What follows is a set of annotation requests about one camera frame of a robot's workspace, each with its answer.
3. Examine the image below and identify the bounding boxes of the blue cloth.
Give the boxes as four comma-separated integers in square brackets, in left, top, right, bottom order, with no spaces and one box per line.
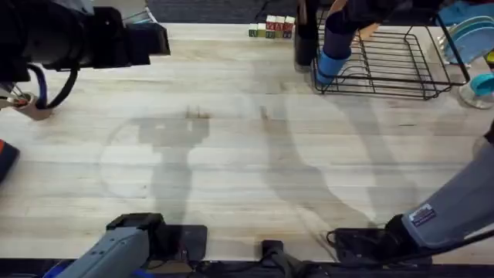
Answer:
[438,0,494,25]

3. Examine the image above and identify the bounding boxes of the black wire dish rack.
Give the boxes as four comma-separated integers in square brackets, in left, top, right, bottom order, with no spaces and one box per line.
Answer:
[311,6,472,101]

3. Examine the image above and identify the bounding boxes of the pale teal plate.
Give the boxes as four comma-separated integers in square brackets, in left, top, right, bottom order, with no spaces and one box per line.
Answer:
[446,15,494,36]

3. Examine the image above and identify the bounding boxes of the blue plate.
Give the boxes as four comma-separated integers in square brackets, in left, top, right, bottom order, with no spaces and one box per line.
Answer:
[442,25,494,65]

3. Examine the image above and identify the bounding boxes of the pale box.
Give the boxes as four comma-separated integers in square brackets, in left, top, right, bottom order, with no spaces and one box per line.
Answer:
[92,0,158,25]

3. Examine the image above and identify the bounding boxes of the blue cable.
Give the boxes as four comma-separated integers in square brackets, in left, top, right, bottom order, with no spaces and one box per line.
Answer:
[25,63,49,110]

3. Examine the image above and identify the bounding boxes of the black and red tool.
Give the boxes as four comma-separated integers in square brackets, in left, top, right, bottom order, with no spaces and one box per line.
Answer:
[0,138,21,185]

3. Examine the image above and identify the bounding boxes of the black rail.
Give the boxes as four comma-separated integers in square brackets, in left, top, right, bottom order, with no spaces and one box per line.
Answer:
[0,257,494,278]

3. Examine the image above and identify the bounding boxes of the toy blocks on green board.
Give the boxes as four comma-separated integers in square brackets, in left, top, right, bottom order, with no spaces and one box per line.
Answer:
[248,14,296,39]

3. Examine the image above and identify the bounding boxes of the black upright wrist plate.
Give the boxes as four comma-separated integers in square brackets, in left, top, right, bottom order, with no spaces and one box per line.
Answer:
[91,5,127,70]

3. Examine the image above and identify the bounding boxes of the black cable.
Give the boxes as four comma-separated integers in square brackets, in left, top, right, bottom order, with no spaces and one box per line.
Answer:
[45,65,80,110]

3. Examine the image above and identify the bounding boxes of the two-tone blue cup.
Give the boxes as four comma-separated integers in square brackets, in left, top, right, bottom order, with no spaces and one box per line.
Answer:
[316,10,364,86]

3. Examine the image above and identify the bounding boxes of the tall black bottle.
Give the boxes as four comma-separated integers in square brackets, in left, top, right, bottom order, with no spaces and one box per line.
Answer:
[294,0,322,74]

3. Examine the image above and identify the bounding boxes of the black camera post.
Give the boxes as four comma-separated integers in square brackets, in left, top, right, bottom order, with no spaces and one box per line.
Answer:
[260,239,329,278]

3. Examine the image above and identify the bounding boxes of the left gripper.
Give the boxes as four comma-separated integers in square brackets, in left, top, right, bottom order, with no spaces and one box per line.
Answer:
[123,22,171,67]

